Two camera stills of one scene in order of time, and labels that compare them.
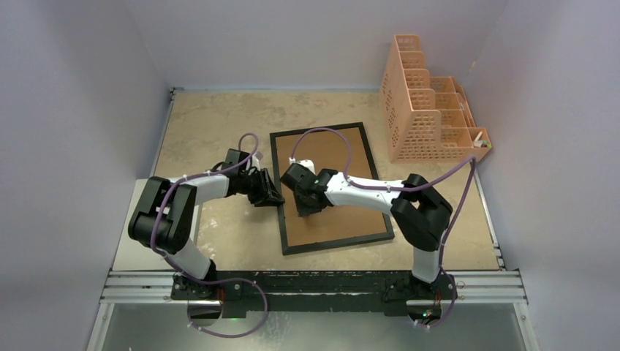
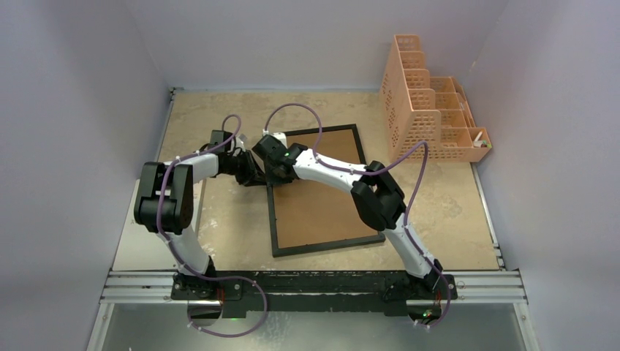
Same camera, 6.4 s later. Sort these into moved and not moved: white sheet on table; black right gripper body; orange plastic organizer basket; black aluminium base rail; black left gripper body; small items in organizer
Moved: black left gripper body; black right gripper body
Not moved: small items in organizer; orange plastic organizer basket; black aluminium base rail; white sheet on table
